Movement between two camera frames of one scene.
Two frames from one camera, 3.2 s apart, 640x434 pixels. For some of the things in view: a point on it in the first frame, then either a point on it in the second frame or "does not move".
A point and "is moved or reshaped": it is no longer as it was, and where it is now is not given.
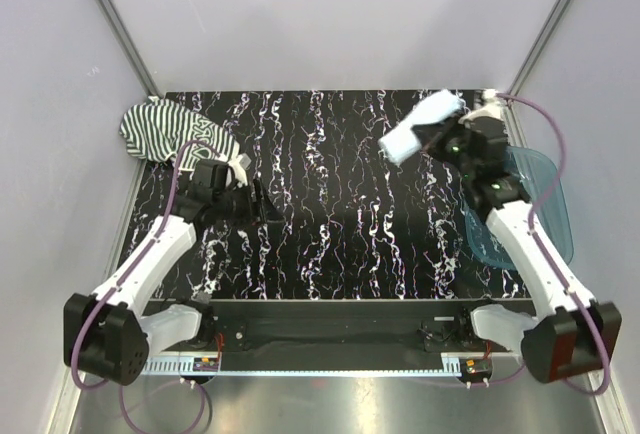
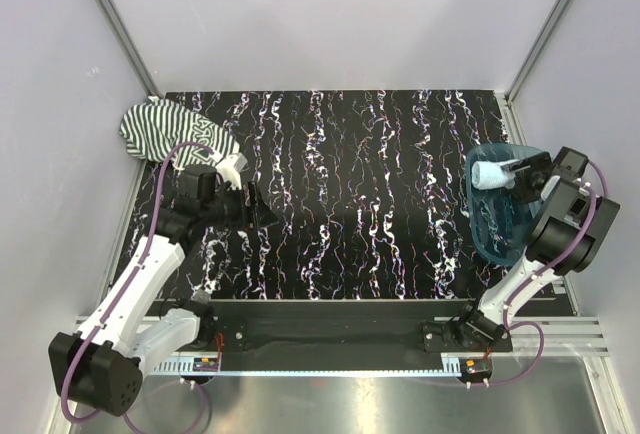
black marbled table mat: x=356 y=225 does not move
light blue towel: x=402 y=141 is moved or reshaped
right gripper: x=432 y=137 to x=541 y=162
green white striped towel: x=157 y=129 does not move
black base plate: x=345 y=325 does not move
